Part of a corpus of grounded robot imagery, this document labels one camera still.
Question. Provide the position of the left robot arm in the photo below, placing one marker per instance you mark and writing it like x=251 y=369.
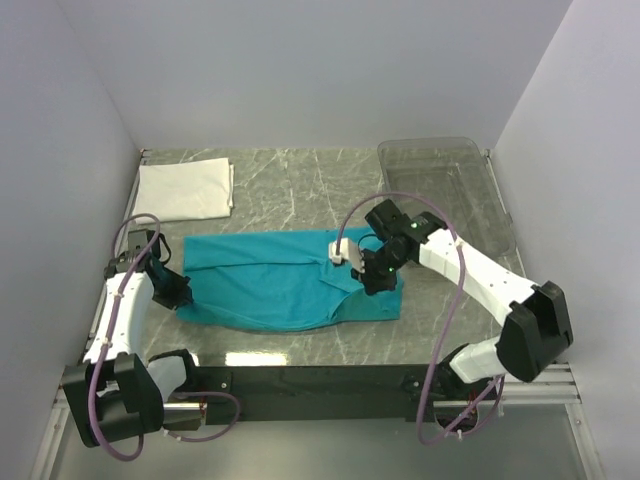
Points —
x=128 y=394

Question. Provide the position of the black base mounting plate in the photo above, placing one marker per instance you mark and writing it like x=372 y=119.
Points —
x=305 y=393

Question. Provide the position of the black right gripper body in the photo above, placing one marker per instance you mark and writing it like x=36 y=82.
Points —
x=380 y=267

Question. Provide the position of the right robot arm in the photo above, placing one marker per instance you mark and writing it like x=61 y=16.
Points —
x=534 y=318

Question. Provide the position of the clear plastic bin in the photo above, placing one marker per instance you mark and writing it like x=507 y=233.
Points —
x=453 y=174

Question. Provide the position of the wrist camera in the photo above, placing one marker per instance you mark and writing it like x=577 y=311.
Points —
x=138 y=239
x=346 y=251

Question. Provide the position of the teal t shirt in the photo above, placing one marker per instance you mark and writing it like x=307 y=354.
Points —
x=276 y=281

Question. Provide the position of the aluminium rail frame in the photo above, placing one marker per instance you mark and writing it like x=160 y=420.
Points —
x=540 y=432

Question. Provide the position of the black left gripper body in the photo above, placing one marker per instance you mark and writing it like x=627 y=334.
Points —
x=171 y=291

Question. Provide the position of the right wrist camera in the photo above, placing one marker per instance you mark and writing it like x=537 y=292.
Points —
x=346 y=251

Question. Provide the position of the folded white t shirt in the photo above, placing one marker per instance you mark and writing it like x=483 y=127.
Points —
x=199 y=190

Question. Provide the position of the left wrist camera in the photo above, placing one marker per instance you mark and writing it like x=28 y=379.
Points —
x=138 y=239

